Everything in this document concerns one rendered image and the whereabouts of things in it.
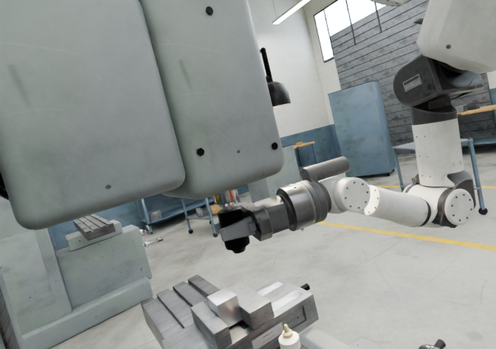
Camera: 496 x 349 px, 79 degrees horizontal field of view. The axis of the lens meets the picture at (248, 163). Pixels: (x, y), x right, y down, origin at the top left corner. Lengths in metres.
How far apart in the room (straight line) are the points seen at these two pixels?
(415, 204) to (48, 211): 0.65
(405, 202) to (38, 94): 0.66
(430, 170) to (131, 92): 0.64
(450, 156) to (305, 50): 9.74
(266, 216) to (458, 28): 0.45
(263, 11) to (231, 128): 9.46
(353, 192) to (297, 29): 9.97
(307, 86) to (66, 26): 9.73
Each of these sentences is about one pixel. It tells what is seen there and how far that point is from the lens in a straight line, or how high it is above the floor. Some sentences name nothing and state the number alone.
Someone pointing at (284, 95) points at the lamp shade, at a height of 1.46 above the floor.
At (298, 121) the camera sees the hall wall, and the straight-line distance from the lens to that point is 9.50.
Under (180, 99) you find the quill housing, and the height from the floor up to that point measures 1.46.
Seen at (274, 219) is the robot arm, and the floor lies 1.23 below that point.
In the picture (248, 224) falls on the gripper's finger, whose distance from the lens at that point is 0.54.
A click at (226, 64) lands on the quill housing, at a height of 1.50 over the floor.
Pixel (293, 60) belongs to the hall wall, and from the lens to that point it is 9.94.
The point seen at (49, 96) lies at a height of 1.48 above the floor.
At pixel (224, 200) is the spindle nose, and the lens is 0.54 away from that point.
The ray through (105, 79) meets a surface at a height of 1.49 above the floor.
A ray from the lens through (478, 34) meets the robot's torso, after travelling 0.64.
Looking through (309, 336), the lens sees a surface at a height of 0.82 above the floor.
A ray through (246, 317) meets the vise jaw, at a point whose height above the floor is 0.99.
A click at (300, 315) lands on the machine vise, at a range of 0.82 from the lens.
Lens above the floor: 1.38
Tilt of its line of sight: 4 degrees down
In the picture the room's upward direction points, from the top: 14 degrees counter-clockwise
